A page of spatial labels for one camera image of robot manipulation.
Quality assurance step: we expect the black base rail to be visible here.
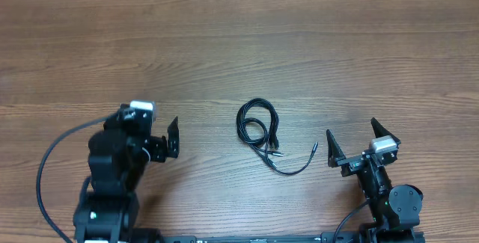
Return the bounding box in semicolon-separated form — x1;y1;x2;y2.
163;232;426;243

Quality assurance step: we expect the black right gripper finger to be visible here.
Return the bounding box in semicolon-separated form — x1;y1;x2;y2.
326;129;346;167
370;117;401;145

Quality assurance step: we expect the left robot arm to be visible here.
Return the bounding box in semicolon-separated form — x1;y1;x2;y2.
73;105;180;243

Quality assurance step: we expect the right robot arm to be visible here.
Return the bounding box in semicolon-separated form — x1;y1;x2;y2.
326;117;425;242

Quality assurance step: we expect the black thin audio cable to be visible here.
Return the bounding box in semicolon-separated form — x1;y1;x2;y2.
241;117;320;176

